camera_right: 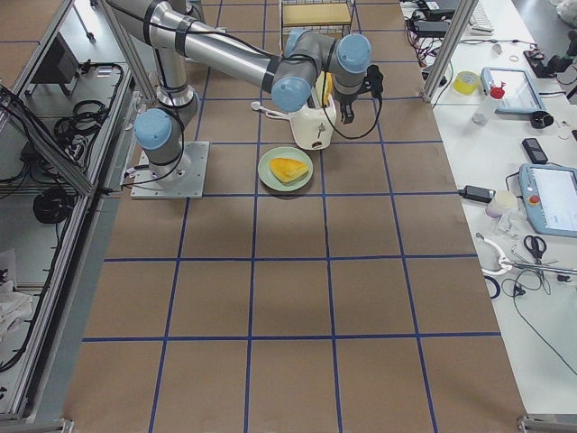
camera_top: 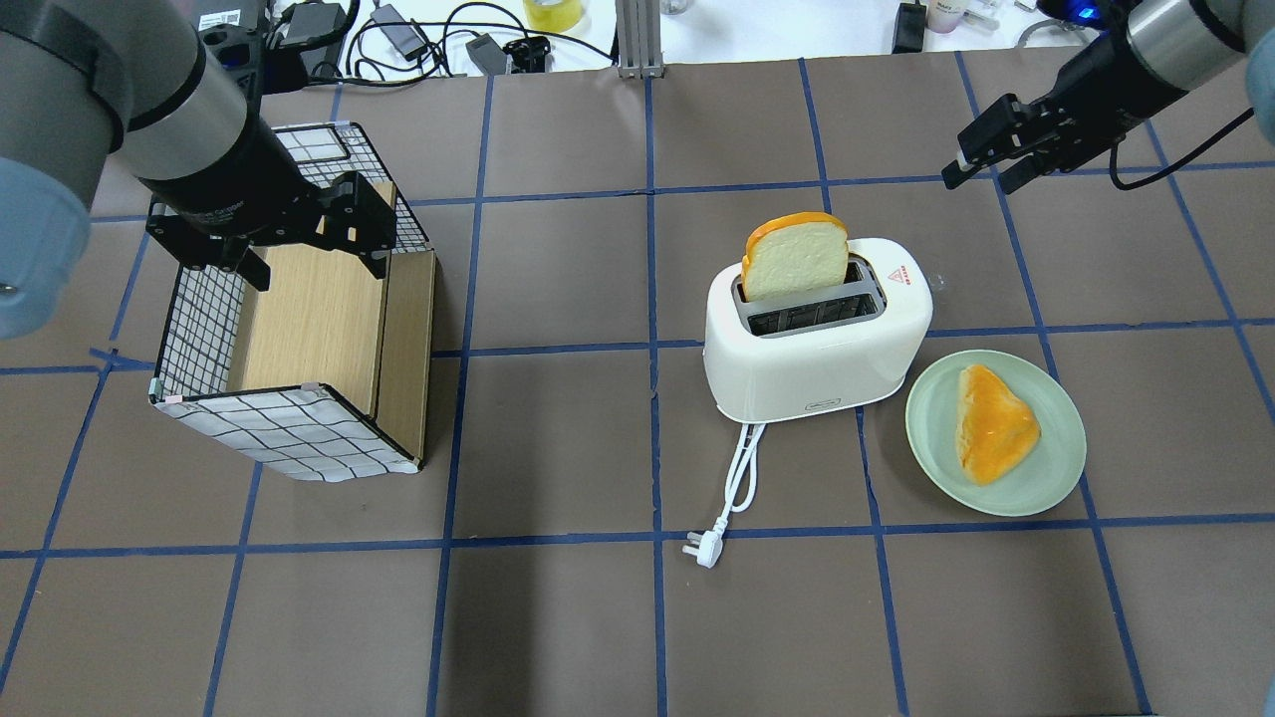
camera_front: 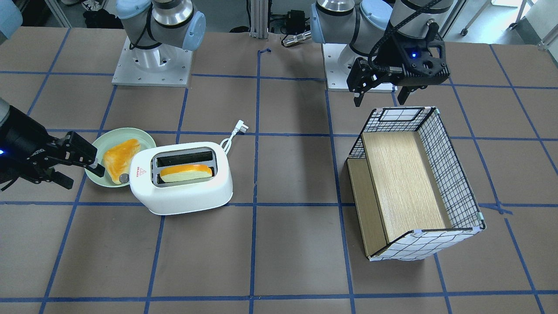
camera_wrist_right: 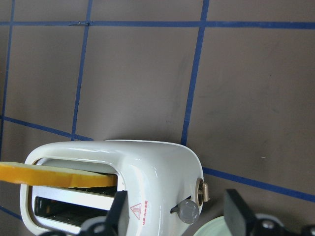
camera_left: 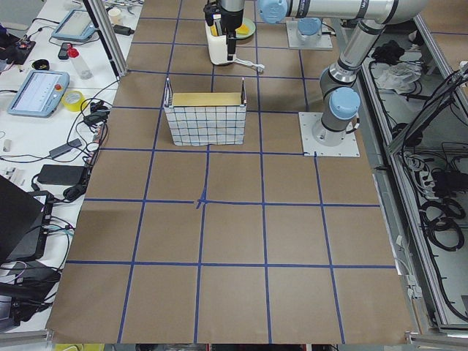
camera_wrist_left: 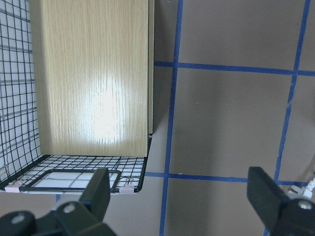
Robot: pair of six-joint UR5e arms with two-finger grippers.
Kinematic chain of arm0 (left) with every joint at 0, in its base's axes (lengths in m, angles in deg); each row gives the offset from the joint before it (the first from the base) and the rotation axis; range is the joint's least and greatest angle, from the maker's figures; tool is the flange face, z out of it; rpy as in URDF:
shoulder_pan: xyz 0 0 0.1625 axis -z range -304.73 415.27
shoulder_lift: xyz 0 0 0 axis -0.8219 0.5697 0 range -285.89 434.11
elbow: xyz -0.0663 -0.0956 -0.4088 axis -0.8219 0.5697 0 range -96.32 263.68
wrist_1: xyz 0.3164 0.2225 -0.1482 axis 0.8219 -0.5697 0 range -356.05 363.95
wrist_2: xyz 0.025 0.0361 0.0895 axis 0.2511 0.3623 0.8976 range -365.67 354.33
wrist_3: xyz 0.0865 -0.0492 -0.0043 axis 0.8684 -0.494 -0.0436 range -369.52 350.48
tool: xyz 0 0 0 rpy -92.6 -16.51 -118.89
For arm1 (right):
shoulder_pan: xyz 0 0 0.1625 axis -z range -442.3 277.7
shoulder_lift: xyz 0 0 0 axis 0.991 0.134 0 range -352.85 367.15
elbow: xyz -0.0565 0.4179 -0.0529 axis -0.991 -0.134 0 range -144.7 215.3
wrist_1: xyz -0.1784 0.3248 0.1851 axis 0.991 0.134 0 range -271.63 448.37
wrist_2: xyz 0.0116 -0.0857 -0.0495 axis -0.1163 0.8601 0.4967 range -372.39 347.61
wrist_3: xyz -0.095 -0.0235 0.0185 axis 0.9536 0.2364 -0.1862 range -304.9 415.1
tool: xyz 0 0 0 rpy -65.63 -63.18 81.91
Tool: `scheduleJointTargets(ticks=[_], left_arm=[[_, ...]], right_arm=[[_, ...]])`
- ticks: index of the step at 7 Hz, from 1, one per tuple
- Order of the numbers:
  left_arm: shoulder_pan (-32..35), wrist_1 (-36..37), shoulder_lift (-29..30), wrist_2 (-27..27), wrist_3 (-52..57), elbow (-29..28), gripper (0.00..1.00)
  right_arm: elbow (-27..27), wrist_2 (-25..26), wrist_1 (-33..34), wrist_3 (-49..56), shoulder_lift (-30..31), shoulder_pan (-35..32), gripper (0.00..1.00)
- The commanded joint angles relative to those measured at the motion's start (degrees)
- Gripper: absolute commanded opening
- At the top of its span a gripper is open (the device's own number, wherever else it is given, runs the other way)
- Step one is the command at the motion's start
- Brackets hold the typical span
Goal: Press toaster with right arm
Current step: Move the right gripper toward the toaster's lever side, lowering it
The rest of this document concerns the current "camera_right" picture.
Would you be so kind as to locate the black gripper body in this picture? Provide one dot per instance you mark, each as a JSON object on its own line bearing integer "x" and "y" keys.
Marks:
{"x": 346, "y": 102}

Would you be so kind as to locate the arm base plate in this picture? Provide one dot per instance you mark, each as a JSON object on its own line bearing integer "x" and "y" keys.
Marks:
{"x": 186, "y": 181}

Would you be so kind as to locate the grid-patterned wooden storage box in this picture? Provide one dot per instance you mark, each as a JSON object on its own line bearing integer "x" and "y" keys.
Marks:
{"x": 329, "y": 17}

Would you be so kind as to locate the white two-slot toaster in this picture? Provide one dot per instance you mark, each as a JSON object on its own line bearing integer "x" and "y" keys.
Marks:
{"x": 313, "y": 127}

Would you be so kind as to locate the light green plate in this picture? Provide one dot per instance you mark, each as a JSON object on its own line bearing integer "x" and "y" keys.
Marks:
{"x": 269, "y": 180}

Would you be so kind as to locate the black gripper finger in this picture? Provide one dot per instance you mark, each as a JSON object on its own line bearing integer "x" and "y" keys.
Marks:
{"x": 347, "y": 114}

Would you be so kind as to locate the yellow tape roll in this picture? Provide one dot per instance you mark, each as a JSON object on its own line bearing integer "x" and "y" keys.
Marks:
{"x": 466, "y": 82}

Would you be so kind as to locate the bread slice in toaster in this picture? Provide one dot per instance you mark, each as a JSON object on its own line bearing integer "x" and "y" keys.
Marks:
{"x": 324, "y": 87}

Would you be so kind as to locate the triangular toast on plate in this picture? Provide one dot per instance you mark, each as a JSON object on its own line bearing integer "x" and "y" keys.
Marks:
{"x": 287, "y": 170}

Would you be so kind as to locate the blue teach pendant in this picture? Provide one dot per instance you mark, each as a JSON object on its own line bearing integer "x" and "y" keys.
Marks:
{"x": 521, "y": 96}
{"x": 549, "y": 196}

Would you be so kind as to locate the white plastic bottle red cap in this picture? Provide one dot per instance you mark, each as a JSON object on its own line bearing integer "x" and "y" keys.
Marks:
{"x": 488, "y": 107}

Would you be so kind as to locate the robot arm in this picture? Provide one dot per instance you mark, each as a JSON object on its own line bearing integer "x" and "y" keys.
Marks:
{"x": 313, "y": 83}

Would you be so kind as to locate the black power adapter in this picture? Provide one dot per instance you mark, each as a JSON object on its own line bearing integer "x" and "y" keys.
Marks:
{"x": 477, "y": 194}

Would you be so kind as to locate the black scissors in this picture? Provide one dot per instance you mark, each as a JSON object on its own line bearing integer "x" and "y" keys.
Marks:
{"x": 536, "y": 246}

